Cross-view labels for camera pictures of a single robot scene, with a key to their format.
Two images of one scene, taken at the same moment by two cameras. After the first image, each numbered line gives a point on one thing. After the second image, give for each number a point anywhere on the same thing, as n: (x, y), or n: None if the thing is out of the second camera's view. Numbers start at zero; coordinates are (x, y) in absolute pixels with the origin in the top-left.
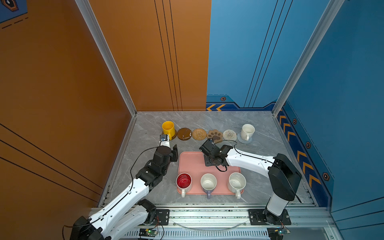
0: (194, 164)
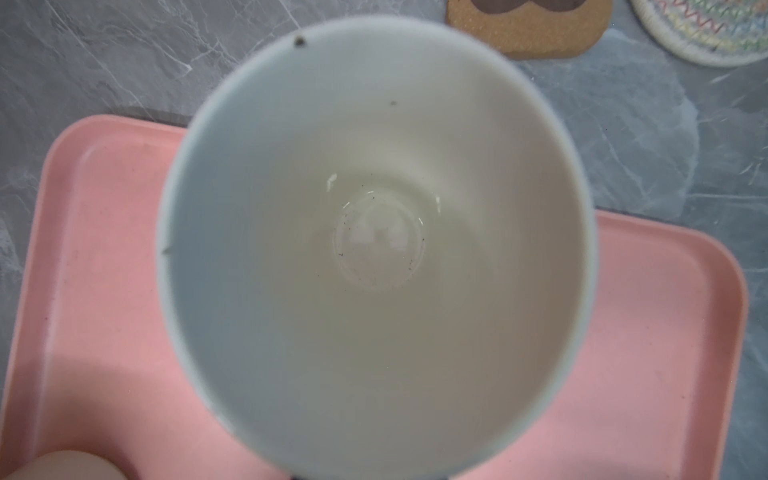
0: (89, 367)
